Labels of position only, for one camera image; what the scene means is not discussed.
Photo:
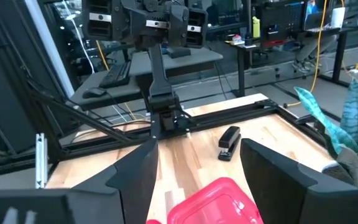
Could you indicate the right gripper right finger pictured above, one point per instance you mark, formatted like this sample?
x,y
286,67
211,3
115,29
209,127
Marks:
x,y
291,196

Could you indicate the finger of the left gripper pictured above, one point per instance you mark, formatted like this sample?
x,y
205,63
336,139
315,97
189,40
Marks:
x,y
139,25
179,28

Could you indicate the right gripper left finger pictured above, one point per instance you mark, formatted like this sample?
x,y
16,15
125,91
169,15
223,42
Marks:
x,y
110,199

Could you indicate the pink plastic pencil case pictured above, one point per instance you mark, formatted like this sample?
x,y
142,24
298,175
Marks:
x,y
216,202

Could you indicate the black stapler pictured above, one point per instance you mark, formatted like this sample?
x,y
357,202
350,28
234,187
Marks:
x,y
228,140

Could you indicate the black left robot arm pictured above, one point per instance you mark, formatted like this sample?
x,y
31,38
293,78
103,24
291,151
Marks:
x,y
158,81

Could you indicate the black box device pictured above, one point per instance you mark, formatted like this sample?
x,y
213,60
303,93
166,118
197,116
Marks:
x,y
179,52

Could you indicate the grey office desk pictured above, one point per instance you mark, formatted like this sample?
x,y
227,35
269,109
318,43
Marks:
x,y
191,60

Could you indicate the white plant pot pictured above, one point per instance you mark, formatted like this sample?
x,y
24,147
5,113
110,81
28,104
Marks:
x,y
329,165

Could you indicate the black keyboard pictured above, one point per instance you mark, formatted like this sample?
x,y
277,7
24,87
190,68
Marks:
x,y
115,74

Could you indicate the black computer mouse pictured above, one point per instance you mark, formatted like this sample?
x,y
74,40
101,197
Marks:
x,y
94,92

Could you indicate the black office desk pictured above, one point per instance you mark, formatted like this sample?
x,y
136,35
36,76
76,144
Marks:
x,y
241,71
340,56

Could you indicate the yellow green bottle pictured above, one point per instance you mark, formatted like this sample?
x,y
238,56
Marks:
x,y
256,28

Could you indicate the person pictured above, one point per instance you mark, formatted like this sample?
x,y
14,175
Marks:
x,y
309,49

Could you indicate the white cup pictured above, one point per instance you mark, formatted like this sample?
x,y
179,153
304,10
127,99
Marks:
x,y
337,17

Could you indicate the silver metal bracket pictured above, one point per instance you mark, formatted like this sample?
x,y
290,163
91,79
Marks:
x,y
40,161

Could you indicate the black aluminium table frame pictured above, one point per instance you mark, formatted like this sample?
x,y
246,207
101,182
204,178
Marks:
x,y
235,115

